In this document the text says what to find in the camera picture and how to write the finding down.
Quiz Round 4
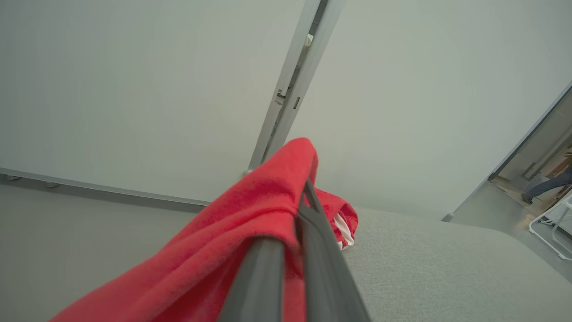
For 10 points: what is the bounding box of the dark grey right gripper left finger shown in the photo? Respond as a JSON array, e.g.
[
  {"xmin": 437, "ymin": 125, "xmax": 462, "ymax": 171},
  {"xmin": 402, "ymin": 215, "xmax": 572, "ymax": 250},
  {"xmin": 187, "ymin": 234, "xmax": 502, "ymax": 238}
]
[{"xmin": 217, "ymin": 237, "xmax": 286, "ymax": 322}]

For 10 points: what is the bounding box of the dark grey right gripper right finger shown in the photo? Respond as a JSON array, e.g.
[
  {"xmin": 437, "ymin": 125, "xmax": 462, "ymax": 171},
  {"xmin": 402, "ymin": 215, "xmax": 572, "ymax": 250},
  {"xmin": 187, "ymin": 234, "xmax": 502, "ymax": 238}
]
[{"xmin": 295, "ymin": 178, "xmax": 371, "ymax": 322}]

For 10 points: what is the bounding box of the red and white garment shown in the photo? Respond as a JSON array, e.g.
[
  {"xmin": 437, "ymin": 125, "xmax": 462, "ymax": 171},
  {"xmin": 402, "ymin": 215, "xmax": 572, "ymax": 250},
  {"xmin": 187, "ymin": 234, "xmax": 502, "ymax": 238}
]
[{"xmin": 49, "ymin": 137, "xmax": 359, "ymax": 322}]

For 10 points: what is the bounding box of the white tube rack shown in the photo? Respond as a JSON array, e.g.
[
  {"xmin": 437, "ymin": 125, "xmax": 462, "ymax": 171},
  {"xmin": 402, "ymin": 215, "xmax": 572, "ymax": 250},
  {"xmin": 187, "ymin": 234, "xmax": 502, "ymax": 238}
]
[{"xmin": 529, "ymin": 192, "xmax": 572, "ymax": 262}]

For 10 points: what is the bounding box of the person in blue jeans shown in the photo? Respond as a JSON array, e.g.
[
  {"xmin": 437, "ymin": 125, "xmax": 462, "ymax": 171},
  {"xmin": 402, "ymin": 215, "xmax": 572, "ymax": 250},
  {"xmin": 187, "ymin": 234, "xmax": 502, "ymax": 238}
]
[{"xmin": 521, "ymin": 166, "xmax": 572, "ymax": 205}]

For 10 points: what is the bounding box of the grey partition bottom rail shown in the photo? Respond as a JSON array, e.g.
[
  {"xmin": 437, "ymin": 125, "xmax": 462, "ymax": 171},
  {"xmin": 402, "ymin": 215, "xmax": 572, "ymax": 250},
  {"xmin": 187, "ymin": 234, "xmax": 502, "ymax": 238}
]
[{"xmin": 0, "ymin": 167, "xmax": 210, "ymax": 207}]

